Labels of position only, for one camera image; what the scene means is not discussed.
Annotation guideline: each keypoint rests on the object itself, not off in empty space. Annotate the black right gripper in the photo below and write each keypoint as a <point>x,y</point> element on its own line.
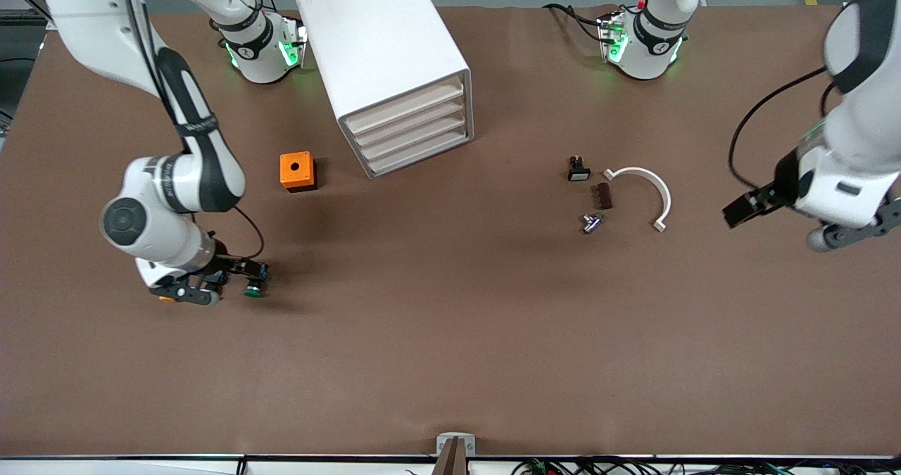
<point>224,267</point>

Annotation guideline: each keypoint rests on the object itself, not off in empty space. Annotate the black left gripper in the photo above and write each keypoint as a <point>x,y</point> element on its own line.
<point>780,184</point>

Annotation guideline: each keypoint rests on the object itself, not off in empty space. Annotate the green push button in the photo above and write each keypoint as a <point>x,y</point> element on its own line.
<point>253,290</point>

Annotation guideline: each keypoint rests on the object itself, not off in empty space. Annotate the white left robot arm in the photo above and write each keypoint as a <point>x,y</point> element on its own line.
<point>862,130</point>

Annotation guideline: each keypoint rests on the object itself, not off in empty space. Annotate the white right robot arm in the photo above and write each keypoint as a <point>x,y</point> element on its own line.
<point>162,236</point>

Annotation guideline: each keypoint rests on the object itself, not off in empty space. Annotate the right arm base connector plate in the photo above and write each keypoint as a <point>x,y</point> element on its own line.
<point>292,46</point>

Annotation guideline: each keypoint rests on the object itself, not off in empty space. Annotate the orange button box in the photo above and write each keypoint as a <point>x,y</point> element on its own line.
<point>295,170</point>

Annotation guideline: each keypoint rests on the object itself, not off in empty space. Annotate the brown terminal block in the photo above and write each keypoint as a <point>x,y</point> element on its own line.
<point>603,196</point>

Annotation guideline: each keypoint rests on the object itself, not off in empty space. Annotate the brown table cover mat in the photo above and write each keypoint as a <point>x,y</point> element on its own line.
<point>450,355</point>

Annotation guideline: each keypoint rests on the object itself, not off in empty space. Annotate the white curved bracket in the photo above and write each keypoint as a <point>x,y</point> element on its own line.
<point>663,193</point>

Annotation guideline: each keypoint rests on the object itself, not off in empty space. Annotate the silver key switch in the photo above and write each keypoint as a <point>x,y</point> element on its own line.
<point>591,223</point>

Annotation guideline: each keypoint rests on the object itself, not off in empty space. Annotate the black switch white face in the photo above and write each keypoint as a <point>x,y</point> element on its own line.
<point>578,171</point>

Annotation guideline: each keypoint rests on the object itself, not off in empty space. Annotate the white table edge rail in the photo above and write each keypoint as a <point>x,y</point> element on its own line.
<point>105,466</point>

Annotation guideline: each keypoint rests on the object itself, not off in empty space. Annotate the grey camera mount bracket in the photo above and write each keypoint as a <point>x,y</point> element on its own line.
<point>455,454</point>

